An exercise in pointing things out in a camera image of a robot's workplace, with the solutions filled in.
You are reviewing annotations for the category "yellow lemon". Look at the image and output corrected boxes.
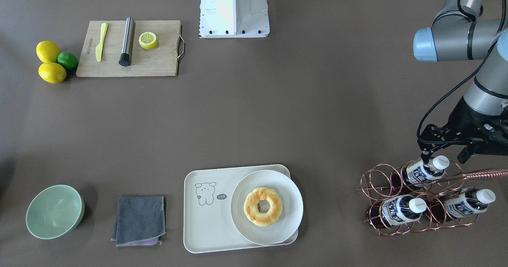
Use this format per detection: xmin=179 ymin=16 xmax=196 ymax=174
xmin=36 ymin=40 xmax=61 ymax=63
xmin=38 ymin=62 xmax=67 ymax=84

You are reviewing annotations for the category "glazed donut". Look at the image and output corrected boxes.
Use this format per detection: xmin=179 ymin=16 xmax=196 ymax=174
xmin=243 ymin=187 xmax=283 ymax=227

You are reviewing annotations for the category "lower yellow lemon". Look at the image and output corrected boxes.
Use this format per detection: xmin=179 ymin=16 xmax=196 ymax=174
xmin=38 ymin=62 xmax=67 ymax=84

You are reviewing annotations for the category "copper wire bottle rack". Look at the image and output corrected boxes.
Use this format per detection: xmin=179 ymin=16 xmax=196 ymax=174
xmin=357 ymin=161 xmax=507 ymax=237

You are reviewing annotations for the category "steel muddler black tip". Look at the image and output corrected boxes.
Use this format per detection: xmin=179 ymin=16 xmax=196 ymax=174
xmin=118 ymin=16 xmax=135 ymax=67

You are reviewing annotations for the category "cream tray with bear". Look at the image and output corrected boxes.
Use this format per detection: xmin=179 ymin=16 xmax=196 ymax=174
xmin=183 ymin=164 xmax=298 ymax=253

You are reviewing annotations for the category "wooden cutting board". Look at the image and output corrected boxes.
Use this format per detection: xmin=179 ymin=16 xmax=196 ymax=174
xmin=76 ymin=20 xmax=182 ymax=77

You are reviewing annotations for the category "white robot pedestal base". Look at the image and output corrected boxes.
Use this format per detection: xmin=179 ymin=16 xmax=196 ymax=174
xmin=198 ymin=0 xmax=270 ymax=38

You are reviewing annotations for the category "white round plate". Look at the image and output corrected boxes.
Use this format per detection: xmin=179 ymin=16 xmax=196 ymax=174
xmin=230 ymin=170 xmax=303 ymax=245

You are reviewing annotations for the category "grey folded cloth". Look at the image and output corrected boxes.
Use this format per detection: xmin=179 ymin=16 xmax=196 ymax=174
xmin=110 ymin=195 xmax=166 ymax=247

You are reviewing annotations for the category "mint green bowl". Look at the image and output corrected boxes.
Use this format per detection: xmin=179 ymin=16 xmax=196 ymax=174
xmin=25 ymin=184 xmax=85 ymax=240

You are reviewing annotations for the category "half lemon slice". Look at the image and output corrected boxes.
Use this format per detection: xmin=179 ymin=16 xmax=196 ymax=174
xmin=138 ymin=32 xmax=158 ymax=50

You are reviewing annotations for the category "yellow plastic knife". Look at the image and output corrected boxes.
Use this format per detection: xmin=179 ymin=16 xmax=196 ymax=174
xmin=95 ymin=22 xmax=109 ymax=62

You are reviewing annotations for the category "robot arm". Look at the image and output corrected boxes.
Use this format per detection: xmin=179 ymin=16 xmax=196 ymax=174
xmin=413 ymin=0 xmax=508 ymax=163

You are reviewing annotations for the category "green lime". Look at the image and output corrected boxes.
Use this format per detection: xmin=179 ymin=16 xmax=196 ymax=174
xmin=57 ymin=52 xmax=79 ymax=71

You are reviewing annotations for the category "tea bottle top rack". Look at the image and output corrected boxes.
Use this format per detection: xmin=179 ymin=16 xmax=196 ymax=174
xmin=391 ymin=156 xmax=450 ymax=190

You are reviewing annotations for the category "upper yellow lemon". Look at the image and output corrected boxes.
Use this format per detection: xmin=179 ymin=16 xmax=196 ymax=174
xmin=36 ymin=40 xmax=61 ymax=63

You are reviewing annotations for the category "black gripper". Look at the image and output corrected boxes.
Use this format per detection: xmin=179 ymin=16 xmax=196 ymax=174
xmin=420 ymin=98 xmax=508 ymax=164

